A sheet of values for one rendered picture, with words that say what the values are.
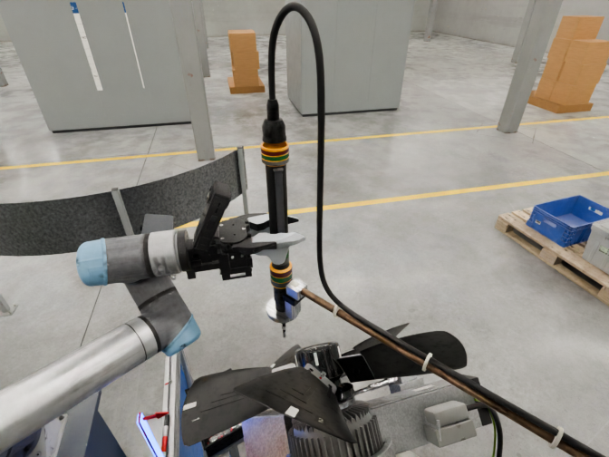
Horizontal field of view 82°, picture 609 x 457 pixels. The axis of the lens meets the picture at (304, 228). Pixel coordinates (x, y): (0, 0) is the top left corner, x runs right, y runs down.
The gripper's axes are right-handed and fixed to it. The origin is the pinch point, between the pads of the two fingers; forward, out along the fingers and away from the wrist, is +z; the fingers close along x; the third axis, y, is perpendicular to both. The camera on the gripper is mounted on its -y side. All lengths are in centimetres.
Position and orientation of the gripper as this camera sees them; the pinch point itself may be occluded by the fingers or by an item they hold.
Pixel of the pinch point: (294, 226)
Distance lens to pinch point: 62.6
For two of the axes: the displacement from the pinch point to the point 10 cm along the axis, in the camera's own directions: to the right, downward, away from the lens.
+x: 2.3, 5.6, -8.0
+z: 9.7, -1.3, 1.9
